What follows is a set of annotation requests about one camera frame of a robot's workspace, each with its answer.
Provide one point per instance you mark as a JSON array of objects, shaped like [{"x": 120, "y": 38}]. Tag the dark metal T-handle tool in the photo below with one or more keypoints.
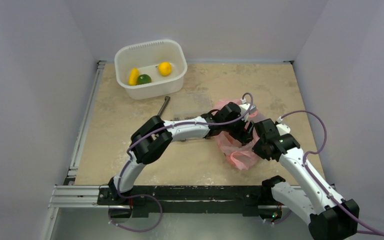
[{"x": 164, "y": 105}]

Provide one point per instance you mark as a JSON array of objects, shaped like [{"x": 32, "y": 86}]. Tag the aluminium extrusion frame rail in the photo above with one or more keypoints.
[{"x": 80, "y": 196}]

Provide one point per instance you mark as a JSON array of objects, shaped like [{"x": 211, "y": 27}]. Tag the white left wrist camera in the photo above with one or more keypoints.
[{"x": 251, "y": 108}]

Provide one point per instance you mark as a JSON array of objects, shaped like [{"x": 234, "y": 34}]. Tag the yellow fake lemon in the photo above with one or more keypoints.
[{"x": 164, "y": 69}]

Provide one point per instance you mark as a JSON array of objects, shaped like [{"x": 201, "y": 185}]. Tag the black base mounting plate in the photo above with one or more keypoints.
[{"x": 141, "y": 200}]

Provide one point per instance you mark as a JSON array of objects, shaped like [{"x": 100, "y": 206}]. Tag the pink plastic bag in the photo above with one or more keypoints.
[{"x": 239, "y": 156}]

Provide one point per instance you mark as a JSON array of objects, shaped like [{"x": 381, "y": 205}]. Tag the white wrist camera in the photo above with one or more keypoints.
[
  {"x": 251, "y": 108},
  {"x": 282, "y": 128}
]

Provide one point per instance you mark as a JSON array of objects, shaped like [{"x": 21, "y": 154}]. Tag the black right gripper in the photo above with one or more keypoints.
[{"x": 261, "y": 147}]

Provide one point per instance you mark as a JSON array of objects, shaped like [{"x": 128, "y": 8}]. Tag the green fake apple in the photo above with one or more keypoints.
[{"x": 143, "y": 79}]

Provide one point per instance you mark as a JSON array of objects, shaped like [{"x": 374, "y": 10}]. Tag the yellow fake banana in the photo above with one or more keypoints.
[{"x": 133, "y": 77}]

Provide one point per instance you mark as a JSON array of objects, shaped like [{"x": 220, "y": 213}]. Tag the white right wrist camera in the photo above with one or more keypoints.
[{"x": 282, "y": 128}]

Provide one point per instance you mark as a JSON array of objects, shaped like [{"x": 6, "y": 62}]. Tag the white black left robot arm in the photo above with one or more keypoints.
[{"x": 151, "y": 140}]

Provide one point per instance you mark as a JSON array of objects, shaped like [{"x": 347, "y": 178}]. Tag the clear plastic screw organizer box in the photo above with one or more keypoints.
[{"x": 189, "y": 105}]

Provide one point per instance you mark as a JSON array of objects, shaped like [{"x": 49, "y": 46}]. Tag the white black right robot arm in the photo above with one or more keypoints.
[{"x": 328, "y": 215}]

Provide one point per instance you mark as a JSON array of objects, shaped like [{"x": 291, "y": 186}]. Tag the white plastic basin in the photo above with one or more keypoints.
[{"x": 146, "y": 57}]

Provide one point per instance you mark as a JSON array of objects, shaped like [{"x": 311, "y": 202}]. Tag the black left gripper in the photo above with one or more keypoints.
[{"x": 243, "y": 137}]

